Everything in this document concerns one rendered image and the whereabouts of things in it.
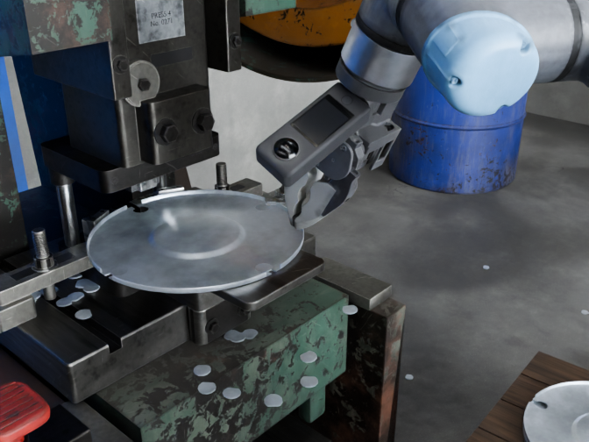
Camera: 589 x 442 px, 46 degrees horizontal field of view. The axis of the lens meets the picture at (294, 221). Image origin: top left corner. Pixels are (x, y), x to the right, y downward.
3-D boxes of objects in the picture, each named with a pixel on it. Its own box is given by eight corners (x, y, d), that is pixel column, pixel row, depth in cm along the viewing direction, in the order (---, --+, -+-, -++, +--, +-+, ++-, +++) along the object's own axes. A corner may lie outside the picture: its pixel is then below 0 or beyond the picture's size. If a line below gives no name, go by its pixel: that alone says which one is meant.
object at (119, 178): (224, 169, 101) (223, 134, 99) (109, 213, 88) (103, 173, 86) (156, 145, 111) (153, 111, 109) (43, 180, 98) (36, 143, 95)
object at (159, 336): (316, 267, 114) (317, 235, 111) (74, 406, 84) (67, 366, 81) (196, 215, 132) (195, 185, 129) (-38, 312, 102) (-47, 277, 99)
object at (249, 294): (326, 344, 94) (329, 257, 88) (253, 395, 85) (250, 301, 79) (204, 280, 109) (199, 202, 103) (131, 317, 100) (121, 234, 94)
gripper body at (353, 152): (381, 171, 77) (429, 81, 70) (336, 196, 72) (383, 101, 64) (332, 131, 80) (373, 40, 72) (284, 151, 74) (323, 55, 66)
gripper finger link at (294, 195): (319, 212, 83) (348, 154, 78) (287, 230, 79) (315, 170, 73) (301, 196, 84) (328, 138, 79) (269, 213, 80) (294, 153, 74)
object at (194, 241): (181, 323, 76) (181, 317, 75) (45, 240, 93) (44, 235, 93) (346, 234, 95) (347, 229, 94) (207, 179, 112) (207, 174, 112)
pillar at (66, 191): (83, 243, 102) (70, 153, 96) (70, 248, 101) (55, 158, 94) (75, 238, 103) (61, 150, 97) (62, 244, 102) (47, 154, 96)
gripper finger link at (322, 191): (337, 229, 82) (368, 171, 76) (307, 247, 78) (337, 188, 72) (319, 212, 83) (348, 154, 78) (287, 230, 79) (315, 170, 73)
